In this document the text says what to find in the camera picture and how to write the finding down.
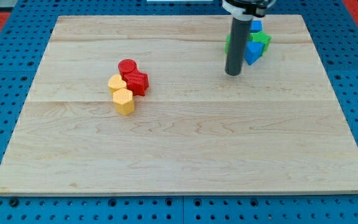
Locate blue cube block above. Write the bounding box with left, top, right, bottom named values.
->
left=244, top=41, right=264, bottom=65

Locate wooden board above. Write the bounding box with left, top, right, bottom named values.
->
left=0, top=15, right=358, bottom=197

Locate red star block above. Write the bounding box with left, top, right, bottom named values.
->
left=124, top=72, right=149, bottom=96

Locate yellow hexagon block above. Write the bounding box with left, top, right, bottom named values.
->
left=112, top=88, right=135, bottom=115

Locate yellow heart block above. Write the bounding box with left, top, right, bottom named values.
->
left=108, top=74, right=127, bottom=95

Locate red cylinder block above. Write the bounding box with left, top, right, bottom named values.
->
left=117, top=58, right=137, bottom=80

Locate green block left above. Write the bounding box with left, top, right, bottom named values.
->
left=224, top=34, right=231, bottom=54

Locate green block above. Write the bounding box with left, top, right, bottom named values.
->
left=249, top=30, right=272, bottom=55
left=224, top=34, right=231, bottom=54

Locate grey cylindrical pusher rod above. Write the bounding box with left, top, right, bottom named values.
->
left=225, top=18, right=252, bottom=76

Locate green block right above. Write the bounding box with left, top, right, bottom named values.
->
left=249, top=30, right=272, bottom=55

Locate blue block rear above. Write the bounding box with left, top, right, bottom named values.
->
left=250, top=20, right=263, bottom=33

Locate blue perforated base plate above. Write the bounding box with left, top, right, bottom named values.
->
left=0, top=0, right=358, bottom=223

